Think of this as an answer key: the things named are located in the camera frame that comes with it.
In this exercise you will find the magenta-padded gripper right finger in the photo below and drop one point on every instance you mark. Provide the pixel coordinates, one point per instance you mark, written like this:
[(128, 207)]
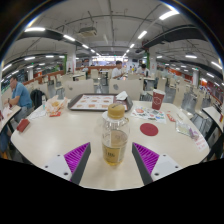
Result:
[(163, 165)]

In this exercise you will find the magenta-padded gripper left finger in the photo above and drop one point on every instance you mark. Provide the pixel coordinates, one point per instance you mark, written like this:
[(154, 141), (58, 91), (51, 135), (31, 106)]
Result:
[(58, 165)]

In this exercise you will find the clear bottle with yellow cap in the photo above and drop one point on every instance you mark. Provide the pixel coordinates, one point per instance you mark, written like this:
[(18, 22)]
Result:
[(115, 143)]

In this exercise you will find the flat round red coaster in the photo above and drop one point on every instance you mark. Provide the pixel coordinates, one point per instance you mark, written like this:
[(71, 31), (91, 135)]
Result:
[(149, 129)]

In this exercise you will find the clear plastic packet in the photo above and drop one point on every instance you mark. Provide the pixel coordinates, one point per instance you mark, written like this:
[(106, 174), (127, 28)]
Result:
[(186, 129)]

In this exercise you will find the red-lettered table sticker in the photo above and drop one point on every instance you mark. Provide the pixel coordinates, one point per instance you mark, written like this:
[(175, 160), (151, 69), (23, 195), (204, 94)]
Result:
[(201, 143)]

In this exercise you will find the small red sauce packet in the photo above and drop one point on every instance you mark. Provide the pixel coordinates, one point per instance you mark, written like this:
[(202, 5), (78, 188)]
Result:
[(171, 117)]

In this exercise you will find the small white packet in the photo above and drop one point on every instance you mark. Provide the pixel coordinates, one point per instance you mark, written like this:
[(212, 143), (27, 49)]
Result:
[(180, 116)]

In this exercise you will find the red wallet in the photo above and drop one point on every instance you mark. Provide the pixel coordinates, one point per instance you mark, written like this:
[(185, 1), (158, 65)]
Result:
[(23, 125)]

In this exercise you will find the colourful printed paper sheet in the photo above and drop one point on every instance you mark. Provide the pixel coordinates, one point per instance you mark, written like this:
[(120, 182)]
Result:
[(148, 114)]

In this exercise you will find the crumpled food wrapper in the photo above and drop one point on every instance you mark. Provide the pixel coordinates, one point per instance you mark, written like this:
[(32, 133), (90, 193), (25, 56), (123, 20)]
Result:
[(56, 106)]

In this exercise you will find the red paper cup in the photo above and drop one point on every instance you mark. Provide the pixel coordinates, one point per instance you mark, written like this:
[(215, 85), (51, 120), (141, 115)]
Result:
[(158, 100)]

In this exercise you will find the beige neighbouring table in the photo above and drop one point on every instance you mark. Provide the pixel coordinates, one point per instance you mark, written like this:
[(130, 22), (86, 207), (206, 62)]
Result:
[(213, 115), (9, 116)]

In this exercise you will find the black backpack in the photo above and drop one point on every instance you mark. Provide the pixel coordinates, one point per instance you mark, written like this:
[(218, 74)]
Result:
[(37, 98)]

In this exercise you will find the dark brown food tray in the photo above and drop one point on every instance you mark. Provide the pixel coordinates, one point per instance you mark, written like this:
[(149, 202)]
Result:
[(90, 101)]

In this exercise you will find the group of beige chairs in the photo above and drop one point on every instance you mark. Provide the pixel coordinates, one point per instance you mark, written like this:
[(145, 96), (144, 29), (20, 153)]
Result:
[(80, 88)]

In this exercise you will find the white paper napkin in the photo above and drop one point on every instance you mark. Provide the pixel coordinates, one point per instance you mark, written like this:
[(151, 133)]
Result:
[(121, 96)]

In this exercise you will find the group of ceiling lights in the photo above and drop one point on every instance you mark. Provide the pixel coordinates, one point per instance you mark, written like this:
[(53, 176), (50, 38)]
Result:
[(142, 34)]

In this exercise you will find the ceiling air conditioning unit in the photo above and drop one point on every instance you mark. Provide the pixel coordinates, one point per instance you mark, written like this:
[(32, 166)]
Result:
[(87, 31)]

